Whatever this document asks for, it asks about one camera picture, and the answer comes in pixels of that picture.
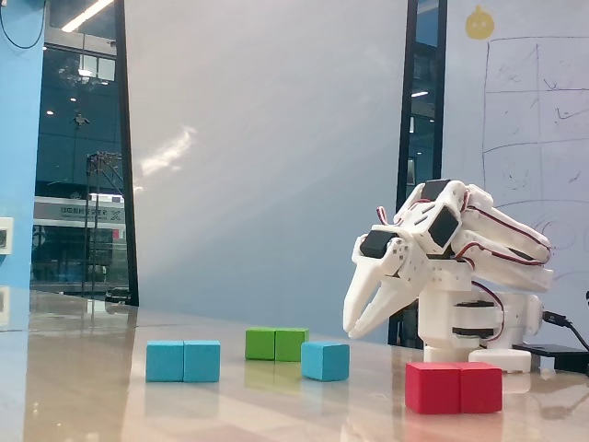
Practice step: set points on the large plain white panel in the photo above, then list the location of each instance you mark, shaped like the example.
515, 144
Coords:
267, 161

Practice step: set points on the long blue block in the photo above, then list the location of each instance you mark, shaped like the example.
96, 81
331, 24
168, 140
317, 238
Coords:
183, 361

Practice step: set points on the ceiling light strip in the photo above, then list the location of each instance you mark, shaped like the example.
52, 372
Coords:
87, 15

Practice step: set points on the long red block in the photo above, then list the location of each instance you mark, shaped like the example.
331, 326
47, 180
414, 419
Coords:
453, 387

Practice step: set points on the small blue cube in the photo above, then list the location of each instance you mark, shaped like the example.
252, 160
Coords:
324, 361

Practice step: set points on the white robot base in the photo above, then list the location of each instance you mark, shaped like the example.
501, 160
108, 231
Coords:
515, 322

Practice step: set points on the black power box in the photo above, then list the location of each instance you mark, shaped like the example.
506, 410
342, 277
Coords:
557, 357

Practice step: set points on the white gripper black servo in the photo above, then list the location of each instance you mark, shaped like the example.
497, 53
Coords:
374, 266

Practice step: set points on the whiteboard with drawn grid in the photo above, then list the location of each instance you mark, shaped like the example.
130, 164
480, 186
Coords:
529, 115

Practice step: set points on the long green block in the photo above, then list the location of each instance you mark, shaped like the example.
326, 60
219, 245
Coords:
276, 344

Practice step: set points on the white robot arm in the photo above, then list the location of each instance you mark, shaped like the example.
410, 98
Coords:
501, 230

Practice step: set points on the white wall socket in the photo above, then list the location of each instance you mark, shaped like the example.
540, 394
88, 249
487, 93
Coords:
5, 235

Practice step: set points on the yellow round sticker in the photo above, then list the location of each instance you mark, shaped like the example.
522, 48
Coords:
479, 24

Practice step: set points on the black window frame post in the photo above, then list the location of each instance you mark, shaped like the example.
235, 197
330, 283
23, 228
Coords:
126, 152

